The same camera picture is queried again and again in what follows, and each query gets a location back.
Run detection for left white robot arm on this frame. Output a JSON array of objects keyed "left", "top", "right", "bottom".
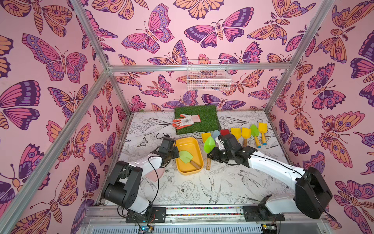
[{"left": 102, "top": 146, "right": 179, "bottom": 215}]

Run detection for yellow plastic storage box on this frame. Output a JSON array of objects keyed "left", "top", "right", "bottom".
[{"left": 176, "top": 137, "right": 204, "bottom": 176}]

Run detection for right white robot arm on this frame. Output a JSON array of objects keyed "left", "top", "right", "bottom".
[{"left": 207, "top": 146, "right": 333, "bottom": 219}]

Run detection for green artificial grass mat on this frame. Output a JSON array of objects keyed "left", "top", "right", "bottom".
[{"left": 172, "top": 105, "right": 221, "bottom": 135}]

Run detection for white orange gardening glove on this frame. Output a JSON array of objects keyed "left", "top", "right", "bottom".
[{"left": 172, "top": 114, "right": 201, "bottom": 130}]

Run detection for red shovel wooden handle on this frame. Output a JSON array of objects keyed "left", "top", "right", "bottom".
[{"left": 220, "top": 129, "right": 230, "bottom": 136}]

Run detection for pale green trowel wooden handle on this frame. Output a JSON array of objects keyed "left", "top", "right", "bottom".
[{"left": 179, "top": 151, "right": 201, "bottom": 170}]

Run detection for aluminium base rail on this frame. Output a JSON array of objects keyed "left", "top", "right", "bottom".
[{"left": 79, "top": 204, "right": 334, "bottom": 234}]

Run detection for light blue trowel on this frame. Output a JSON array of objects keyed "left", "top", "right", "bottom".
[{"left": 212, "top": 130, "right": 221, "bottom": 140}]

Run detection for yellow shovel blue-tipped handle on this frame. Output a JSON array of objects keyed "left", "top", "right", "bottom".
[{"left": 202, "top": 132, "right": 211, "bottom": 143}]

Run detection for white wire basket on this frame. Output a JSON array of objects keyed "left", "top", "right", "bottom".
[{"left": 185, "top": 63, "right": 232, "bottom": 92}]

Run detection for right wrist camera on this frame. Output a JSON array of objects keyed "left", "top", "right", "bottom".
[{"left": 220, "top": 134, "right": 242, "bottom": 151}]

